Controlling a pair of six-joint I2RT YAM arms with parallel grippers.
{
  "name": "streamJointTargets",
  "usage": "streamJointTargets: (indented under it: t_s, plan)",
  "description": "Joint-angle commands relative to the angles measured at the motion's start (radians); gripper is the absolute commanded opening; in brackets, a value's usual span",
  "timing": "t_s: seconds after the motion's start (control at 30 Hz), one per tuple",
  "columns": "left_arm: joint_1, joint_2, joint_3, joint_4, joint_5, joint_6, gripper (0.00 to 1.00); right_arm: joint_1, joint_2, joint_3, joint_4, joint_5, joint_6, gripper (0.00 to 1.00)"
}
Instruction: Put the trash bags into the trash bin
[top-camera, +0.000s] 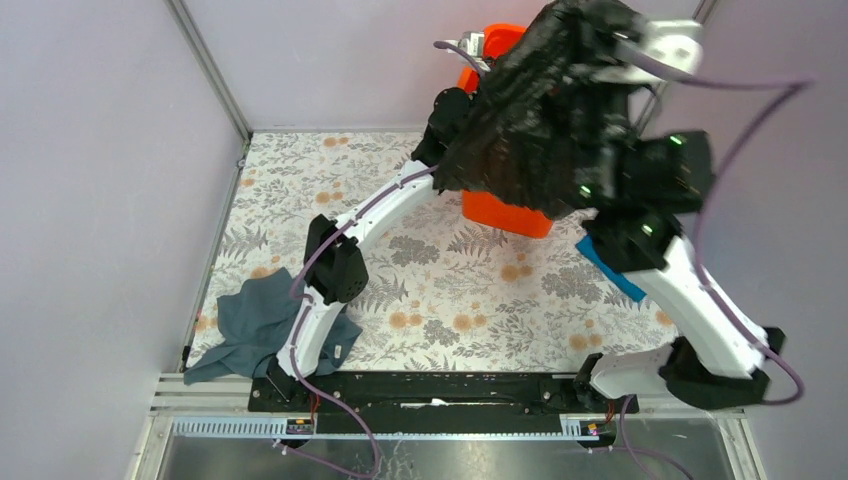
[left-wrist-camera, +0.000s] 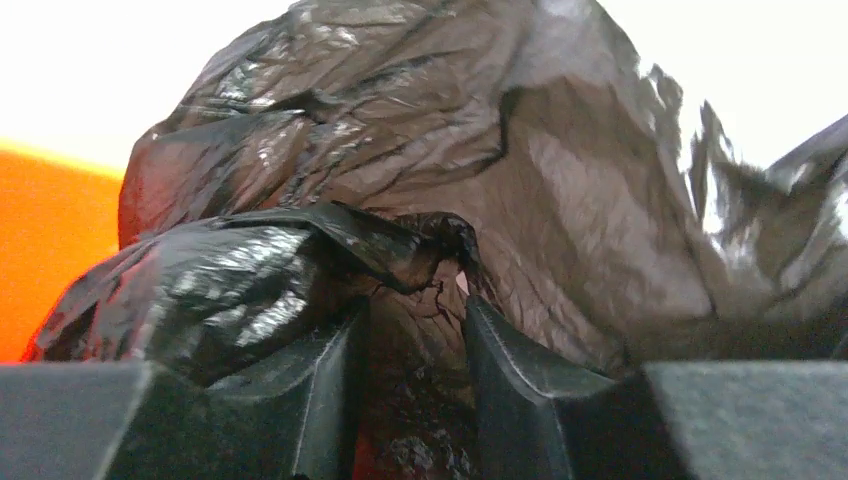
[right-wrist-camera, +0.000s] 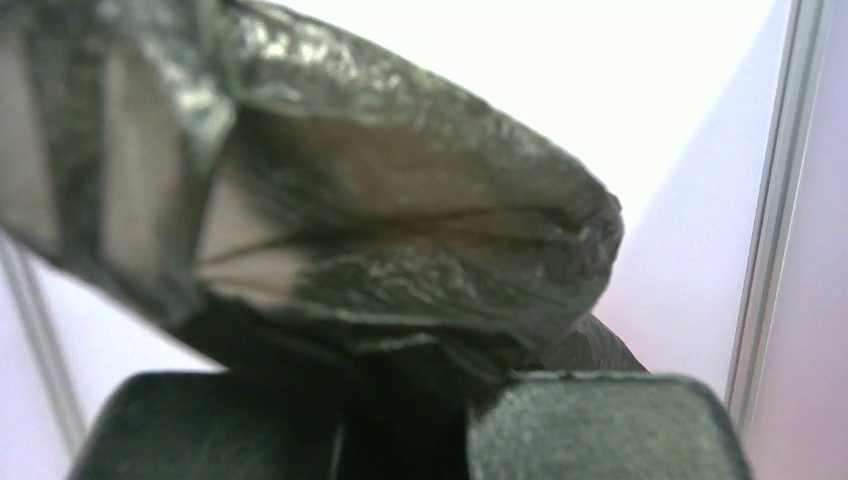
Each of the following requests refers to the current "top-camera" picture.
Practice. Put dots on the orange plastic trash bin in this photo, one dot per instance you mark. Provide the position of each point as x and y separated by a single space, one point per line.
484 208

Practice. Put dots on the grey-blue crumpled cloth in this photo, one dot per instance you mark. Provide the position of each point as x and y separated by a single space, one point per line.
255 324

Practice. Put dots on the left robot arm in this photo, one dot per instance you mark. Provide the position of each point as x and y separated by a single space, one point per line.
334 271

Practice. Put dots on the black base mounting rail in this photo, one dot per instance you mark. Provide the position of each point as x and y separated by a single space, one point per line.
434 402

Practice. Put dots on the floral patterned table mat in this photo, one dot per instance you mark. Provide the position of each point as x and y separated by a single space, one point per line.
444 293

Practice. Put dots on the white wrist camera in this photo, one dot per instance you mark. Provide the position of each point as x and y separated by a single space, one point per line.
673 43
471 44

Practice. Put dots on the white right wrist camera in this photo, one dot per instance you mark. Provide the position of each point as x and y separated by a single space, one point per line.
673 43

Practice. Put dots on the black plastic trash bag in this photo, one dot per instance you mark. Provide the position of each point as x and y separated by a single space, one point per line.
543 132

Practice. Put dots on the bright blue folded cloth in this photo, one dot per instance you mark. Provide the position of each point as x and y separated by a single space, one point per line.
586 248

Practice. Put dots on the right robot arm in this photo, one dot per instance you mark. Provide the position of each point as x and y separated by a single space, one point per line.
639 188

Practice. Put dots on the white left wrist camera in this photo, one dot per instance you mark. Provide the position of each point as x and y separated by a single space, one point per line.
471 44

